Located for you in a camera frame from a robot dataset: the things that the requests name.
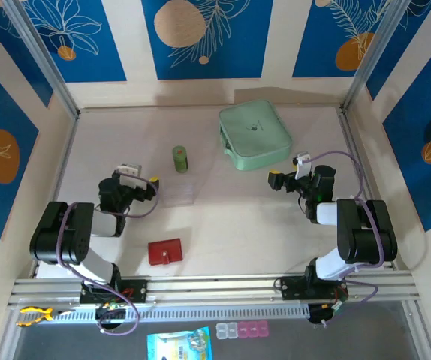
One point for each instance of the red card holder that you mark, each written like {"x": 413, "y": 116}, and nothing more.
{"x": 163, "y": 249}

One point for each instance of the aluminium side rail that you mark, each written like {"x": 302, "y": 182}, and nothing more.
{"x": 64, "y": 157}
{"x": 356, "y": 157}

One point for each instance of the mint green zip pouch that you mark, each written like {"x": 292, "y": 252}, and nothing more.
{"x": 255, "y": 135}

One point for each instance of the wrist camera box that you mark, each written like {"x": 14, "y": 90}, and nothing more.
{"x": 302, "y": 167}
{"x": 129, "y": 174}

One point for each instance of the aluminium frame post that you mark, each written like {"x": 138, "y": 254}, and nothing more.
{"x": 374, "y": 56}
{"x": 44, "y": 56}

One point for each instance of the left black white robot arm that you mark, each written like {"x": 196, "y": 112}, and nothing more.
{"x": 61, "y": 232}

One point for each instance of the blue printed packet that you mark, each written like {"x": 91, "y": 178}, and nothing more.
{"x": 179, "y": 345}

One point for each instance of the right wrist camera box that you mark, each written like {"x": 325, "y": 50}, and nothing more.
{"x": 302, "y": 167}

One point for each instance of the pink pill box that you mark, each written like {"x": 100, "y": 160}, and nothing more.
{"x": 252, "y": 329}

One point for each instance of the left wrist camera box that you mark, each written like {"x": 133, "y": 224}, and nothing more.
{"x": 129, "y": 174}

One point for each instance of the green cylindrical container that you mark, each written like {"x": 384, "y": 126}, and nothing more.
{"x": 181, "y": 161}

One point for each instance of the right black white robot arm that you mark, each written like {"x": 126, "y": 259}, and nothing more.
{"x": 365, "y": 232}

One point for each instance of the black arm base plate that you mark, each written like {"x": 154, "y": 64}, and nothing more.
{"x": 290, "y": 288}
{"x": 138, "y": 290}

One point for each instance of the clear pill box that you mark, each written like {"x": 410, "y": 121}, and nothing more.
{"x": 226, "y": 330}

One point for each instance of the aluminium mounting rail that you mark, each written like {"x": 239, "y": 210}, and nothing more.
{"x": 215, "y": 285}

